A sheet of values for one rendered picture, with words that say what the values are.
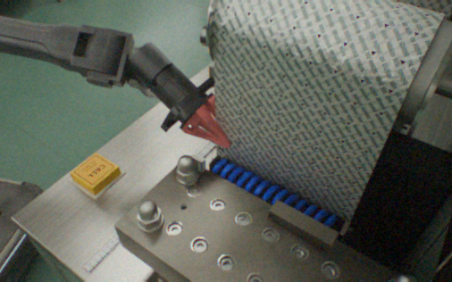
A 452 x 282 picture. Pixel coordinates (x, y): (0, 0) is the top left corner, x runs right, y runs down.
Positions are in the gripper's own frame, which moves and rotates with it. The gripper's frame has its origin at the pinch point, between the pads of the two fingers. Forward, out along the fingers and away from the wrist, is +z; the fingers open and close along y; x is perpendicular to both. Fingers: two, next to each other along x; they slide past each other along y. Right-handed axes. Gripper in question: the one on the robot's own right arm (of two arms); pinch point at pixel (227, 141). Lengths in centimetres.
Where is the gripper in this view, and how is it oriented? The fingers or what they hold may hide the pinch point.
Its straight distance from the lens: 58.3
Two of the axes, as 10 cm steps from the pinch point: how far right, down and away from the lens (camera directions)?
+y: -5.7, 5.8, -5.8
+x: 4.1, -4.1, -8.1
